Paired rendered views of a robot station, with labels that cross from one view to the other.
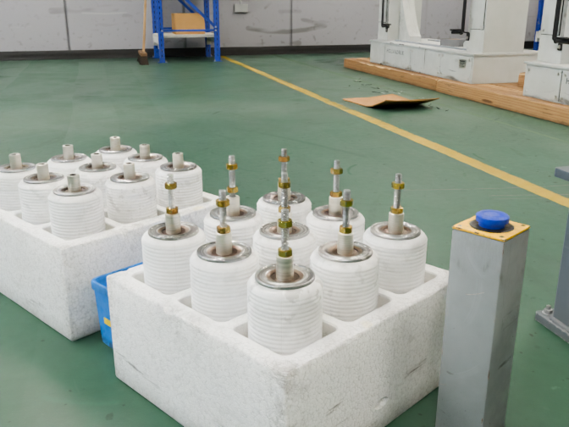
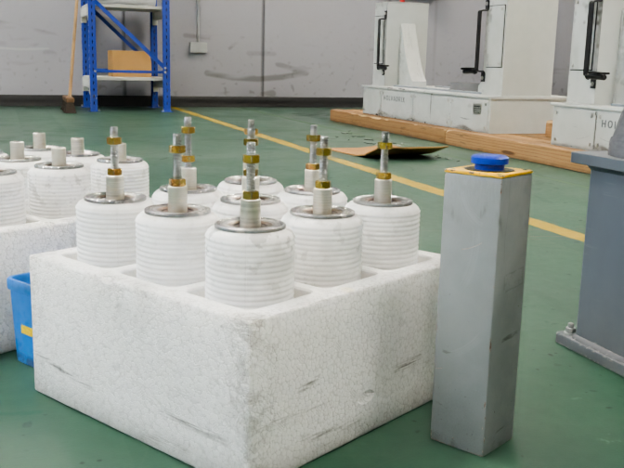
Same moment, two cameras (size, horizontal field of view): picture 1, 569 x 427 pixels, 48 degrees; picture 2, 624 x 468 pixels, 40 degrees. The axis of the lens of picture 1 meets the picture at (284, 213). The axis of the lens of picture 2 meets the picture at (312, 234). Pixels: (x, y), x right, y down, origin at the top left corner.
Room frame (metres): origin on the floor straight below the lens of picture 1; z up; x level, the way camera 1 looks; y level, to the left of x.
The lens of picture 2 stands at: (-0.16, 0.00, 0.43)
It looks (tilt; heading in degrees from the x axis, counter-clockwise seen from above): 12 degrees down; 356
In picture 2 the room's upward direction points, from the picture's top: 1 degrees clockwise
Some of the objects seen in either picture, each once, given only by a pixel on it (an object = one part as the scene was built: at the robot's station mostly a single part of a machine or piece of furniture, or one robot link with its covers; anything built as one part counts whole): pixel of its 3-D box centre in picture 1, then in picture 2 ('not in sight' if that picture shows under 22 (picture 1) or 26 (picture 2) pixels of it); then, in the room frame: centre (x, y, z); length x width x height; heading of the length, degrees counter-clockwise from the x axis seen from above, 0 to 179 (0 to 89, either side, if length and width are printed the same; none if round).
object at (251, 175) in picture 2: (284, 238); (251, 177); (0.74, 0.00, 0.30); 0.01 x 0.01 x 0.08
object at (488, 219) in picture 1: (492, 221); (489, 164); (0.75, -0.26, 0.32); 0.04 x 0.04 x 0.02
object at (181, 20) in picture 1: (188, 23); (129, 63); (6.82, 0.99, 0.36); 0.31 x 0.25 x 0.20; 106
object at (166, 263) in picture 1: (176, 286); (116, 269); (0.90, 0.17, 0.16); 0.10 x 0.10 x 0.18
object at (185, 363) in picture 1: (284, 327); (249, 324); (0.90, 0.00, 0.09); 0.39 x 0.39 x 0.18; 45
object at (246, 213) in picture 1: (233, 213); (188, 188); (0.99, 0.08, 0.25); 0.08 x 0.08 x 0.01
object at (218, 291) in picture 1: (226, 311); (177, 287); (0.82, 0.08, 0.16); 0.10 x 0.10 x 0.18
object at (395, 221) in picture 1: (395, 223); (383, 191); (0.90, -0.17, 0.26); 0.02 x 0.02 x 0.03
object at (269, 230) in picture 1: (284, 230); (250, 200); (0.90, 0.00, 0.25); 0.08 x 0.08 x 0.01
